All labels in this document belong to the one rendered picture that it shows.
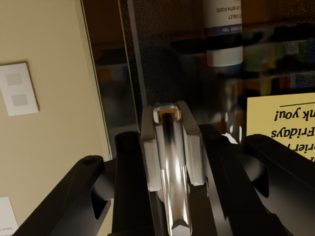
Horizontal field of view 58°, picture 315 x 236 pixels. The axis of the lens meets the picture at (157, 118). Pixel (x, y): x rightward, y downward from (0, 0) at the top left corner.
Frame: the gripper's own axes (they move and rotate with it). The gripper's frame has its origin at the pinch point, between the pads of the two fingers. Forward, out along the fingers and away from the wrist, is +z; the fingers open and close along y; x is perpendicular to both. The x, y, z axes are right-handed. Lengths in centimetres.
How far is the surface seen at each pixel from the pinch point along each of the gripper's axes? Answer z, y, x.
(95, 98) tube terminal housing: 4.7, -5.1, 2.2
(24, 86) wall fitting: 47, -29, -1
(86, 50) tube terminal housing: 4.7, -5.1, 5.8
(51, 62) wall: 48, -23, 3
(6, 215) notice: 48, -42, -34
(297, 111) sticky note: 3.5, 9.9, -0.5
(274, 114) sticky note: 3.5, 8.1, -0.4
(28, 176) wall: 48, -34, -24
